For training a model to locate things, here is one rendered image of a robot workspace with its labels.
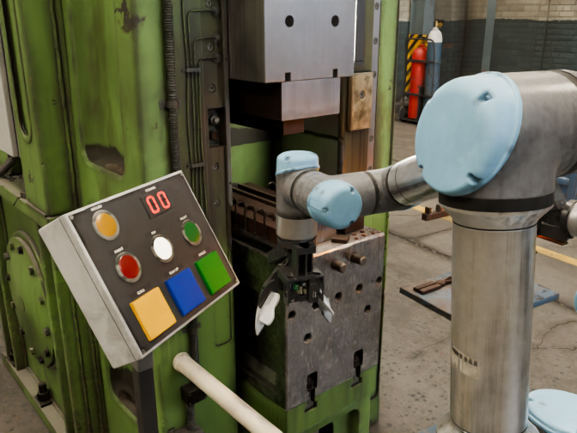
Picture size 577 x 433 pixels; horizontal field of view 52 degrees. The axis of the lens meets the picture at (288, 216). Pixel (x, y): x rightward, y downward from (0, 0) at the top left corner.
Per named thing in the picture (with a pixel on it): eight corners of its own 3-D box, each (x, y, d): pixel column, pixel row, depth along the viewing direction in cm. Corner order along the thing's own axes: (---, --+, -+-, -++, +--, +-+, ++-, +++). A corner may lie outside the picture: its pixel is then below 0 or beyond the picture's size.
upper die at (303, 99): (339, 113, 158) (340, 76, 155) (282, 121, 146) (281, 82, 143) (247, 97, 189) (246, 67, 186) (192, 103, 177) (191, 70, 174)
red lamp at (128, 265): (145, 277, 107) (143, 255, 106) (121, 284, 104) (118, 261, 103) (137, 271, 109) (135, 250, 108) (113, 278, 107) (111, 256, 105)
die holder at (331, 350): (378, 363, 188) (385, 232, 174) (286, 411, 165) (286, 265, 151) (270, 301, 229) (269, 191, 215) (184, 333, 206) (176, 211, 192)
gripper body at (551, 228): (509, 230, 132) (562, 244, 123) (513, 193, 129) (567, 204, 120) (527, 223, 136) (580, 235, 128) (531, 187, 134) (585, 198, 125)
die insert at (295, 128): (304, 131, 165) (304, 110, 163) (283, 135, 161) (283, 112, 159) (241, 118, 187) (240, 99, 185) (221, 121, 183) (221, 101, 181)
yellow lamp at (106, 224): (123, 235, 106) (120, 212, 105) (98, 241, 104) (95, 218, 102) (115, 231, 109) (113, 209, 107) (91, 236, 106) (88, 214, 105)
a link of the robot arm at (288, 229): (270, 209, 109) (312, 204, 112) (270, 233, 110) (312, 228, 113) (283, 222, 102) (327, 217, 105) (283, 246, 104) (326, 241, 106)
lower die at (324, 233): (336, 237, 170) (337, 209, 167) (282, 254, 158) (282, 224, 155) (249, 204, 200) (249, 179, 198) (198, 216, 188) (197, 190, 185)
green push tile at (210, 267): (232, 280, 127) (216, 249, 127) (213, 294, 121) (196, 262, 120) (226, 283, 128) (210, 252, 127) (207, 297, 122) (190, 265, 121)
